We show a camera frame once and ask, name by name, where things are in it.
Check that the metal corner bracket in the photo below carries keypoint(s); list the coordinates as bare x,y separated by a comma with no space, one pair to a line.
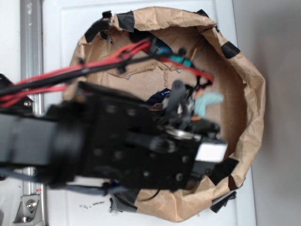
29,212

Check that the brown wood bark piece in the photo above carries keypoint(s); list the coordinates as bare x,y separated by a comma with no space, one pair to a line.
158,107

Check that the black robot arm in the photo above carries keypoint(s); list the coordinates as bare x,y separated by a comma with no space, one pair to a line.
106,140

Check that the white plastic lid board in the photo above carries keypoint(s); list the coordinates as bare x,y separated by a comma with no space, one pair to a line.
64,23

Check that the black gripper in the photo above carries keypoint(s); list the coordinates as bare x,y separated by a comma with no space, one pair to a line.
173,158

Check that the light blue cloth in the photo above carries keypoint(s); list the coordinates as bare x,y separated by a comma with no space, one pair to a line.
207,99

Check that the brown paper bag basket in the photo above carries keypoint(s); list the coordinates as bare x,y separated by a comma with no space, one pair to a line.
240,115

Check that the aluminium extrusion rail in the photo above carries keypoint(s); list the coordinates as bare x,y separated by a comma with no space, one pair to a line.
31,39

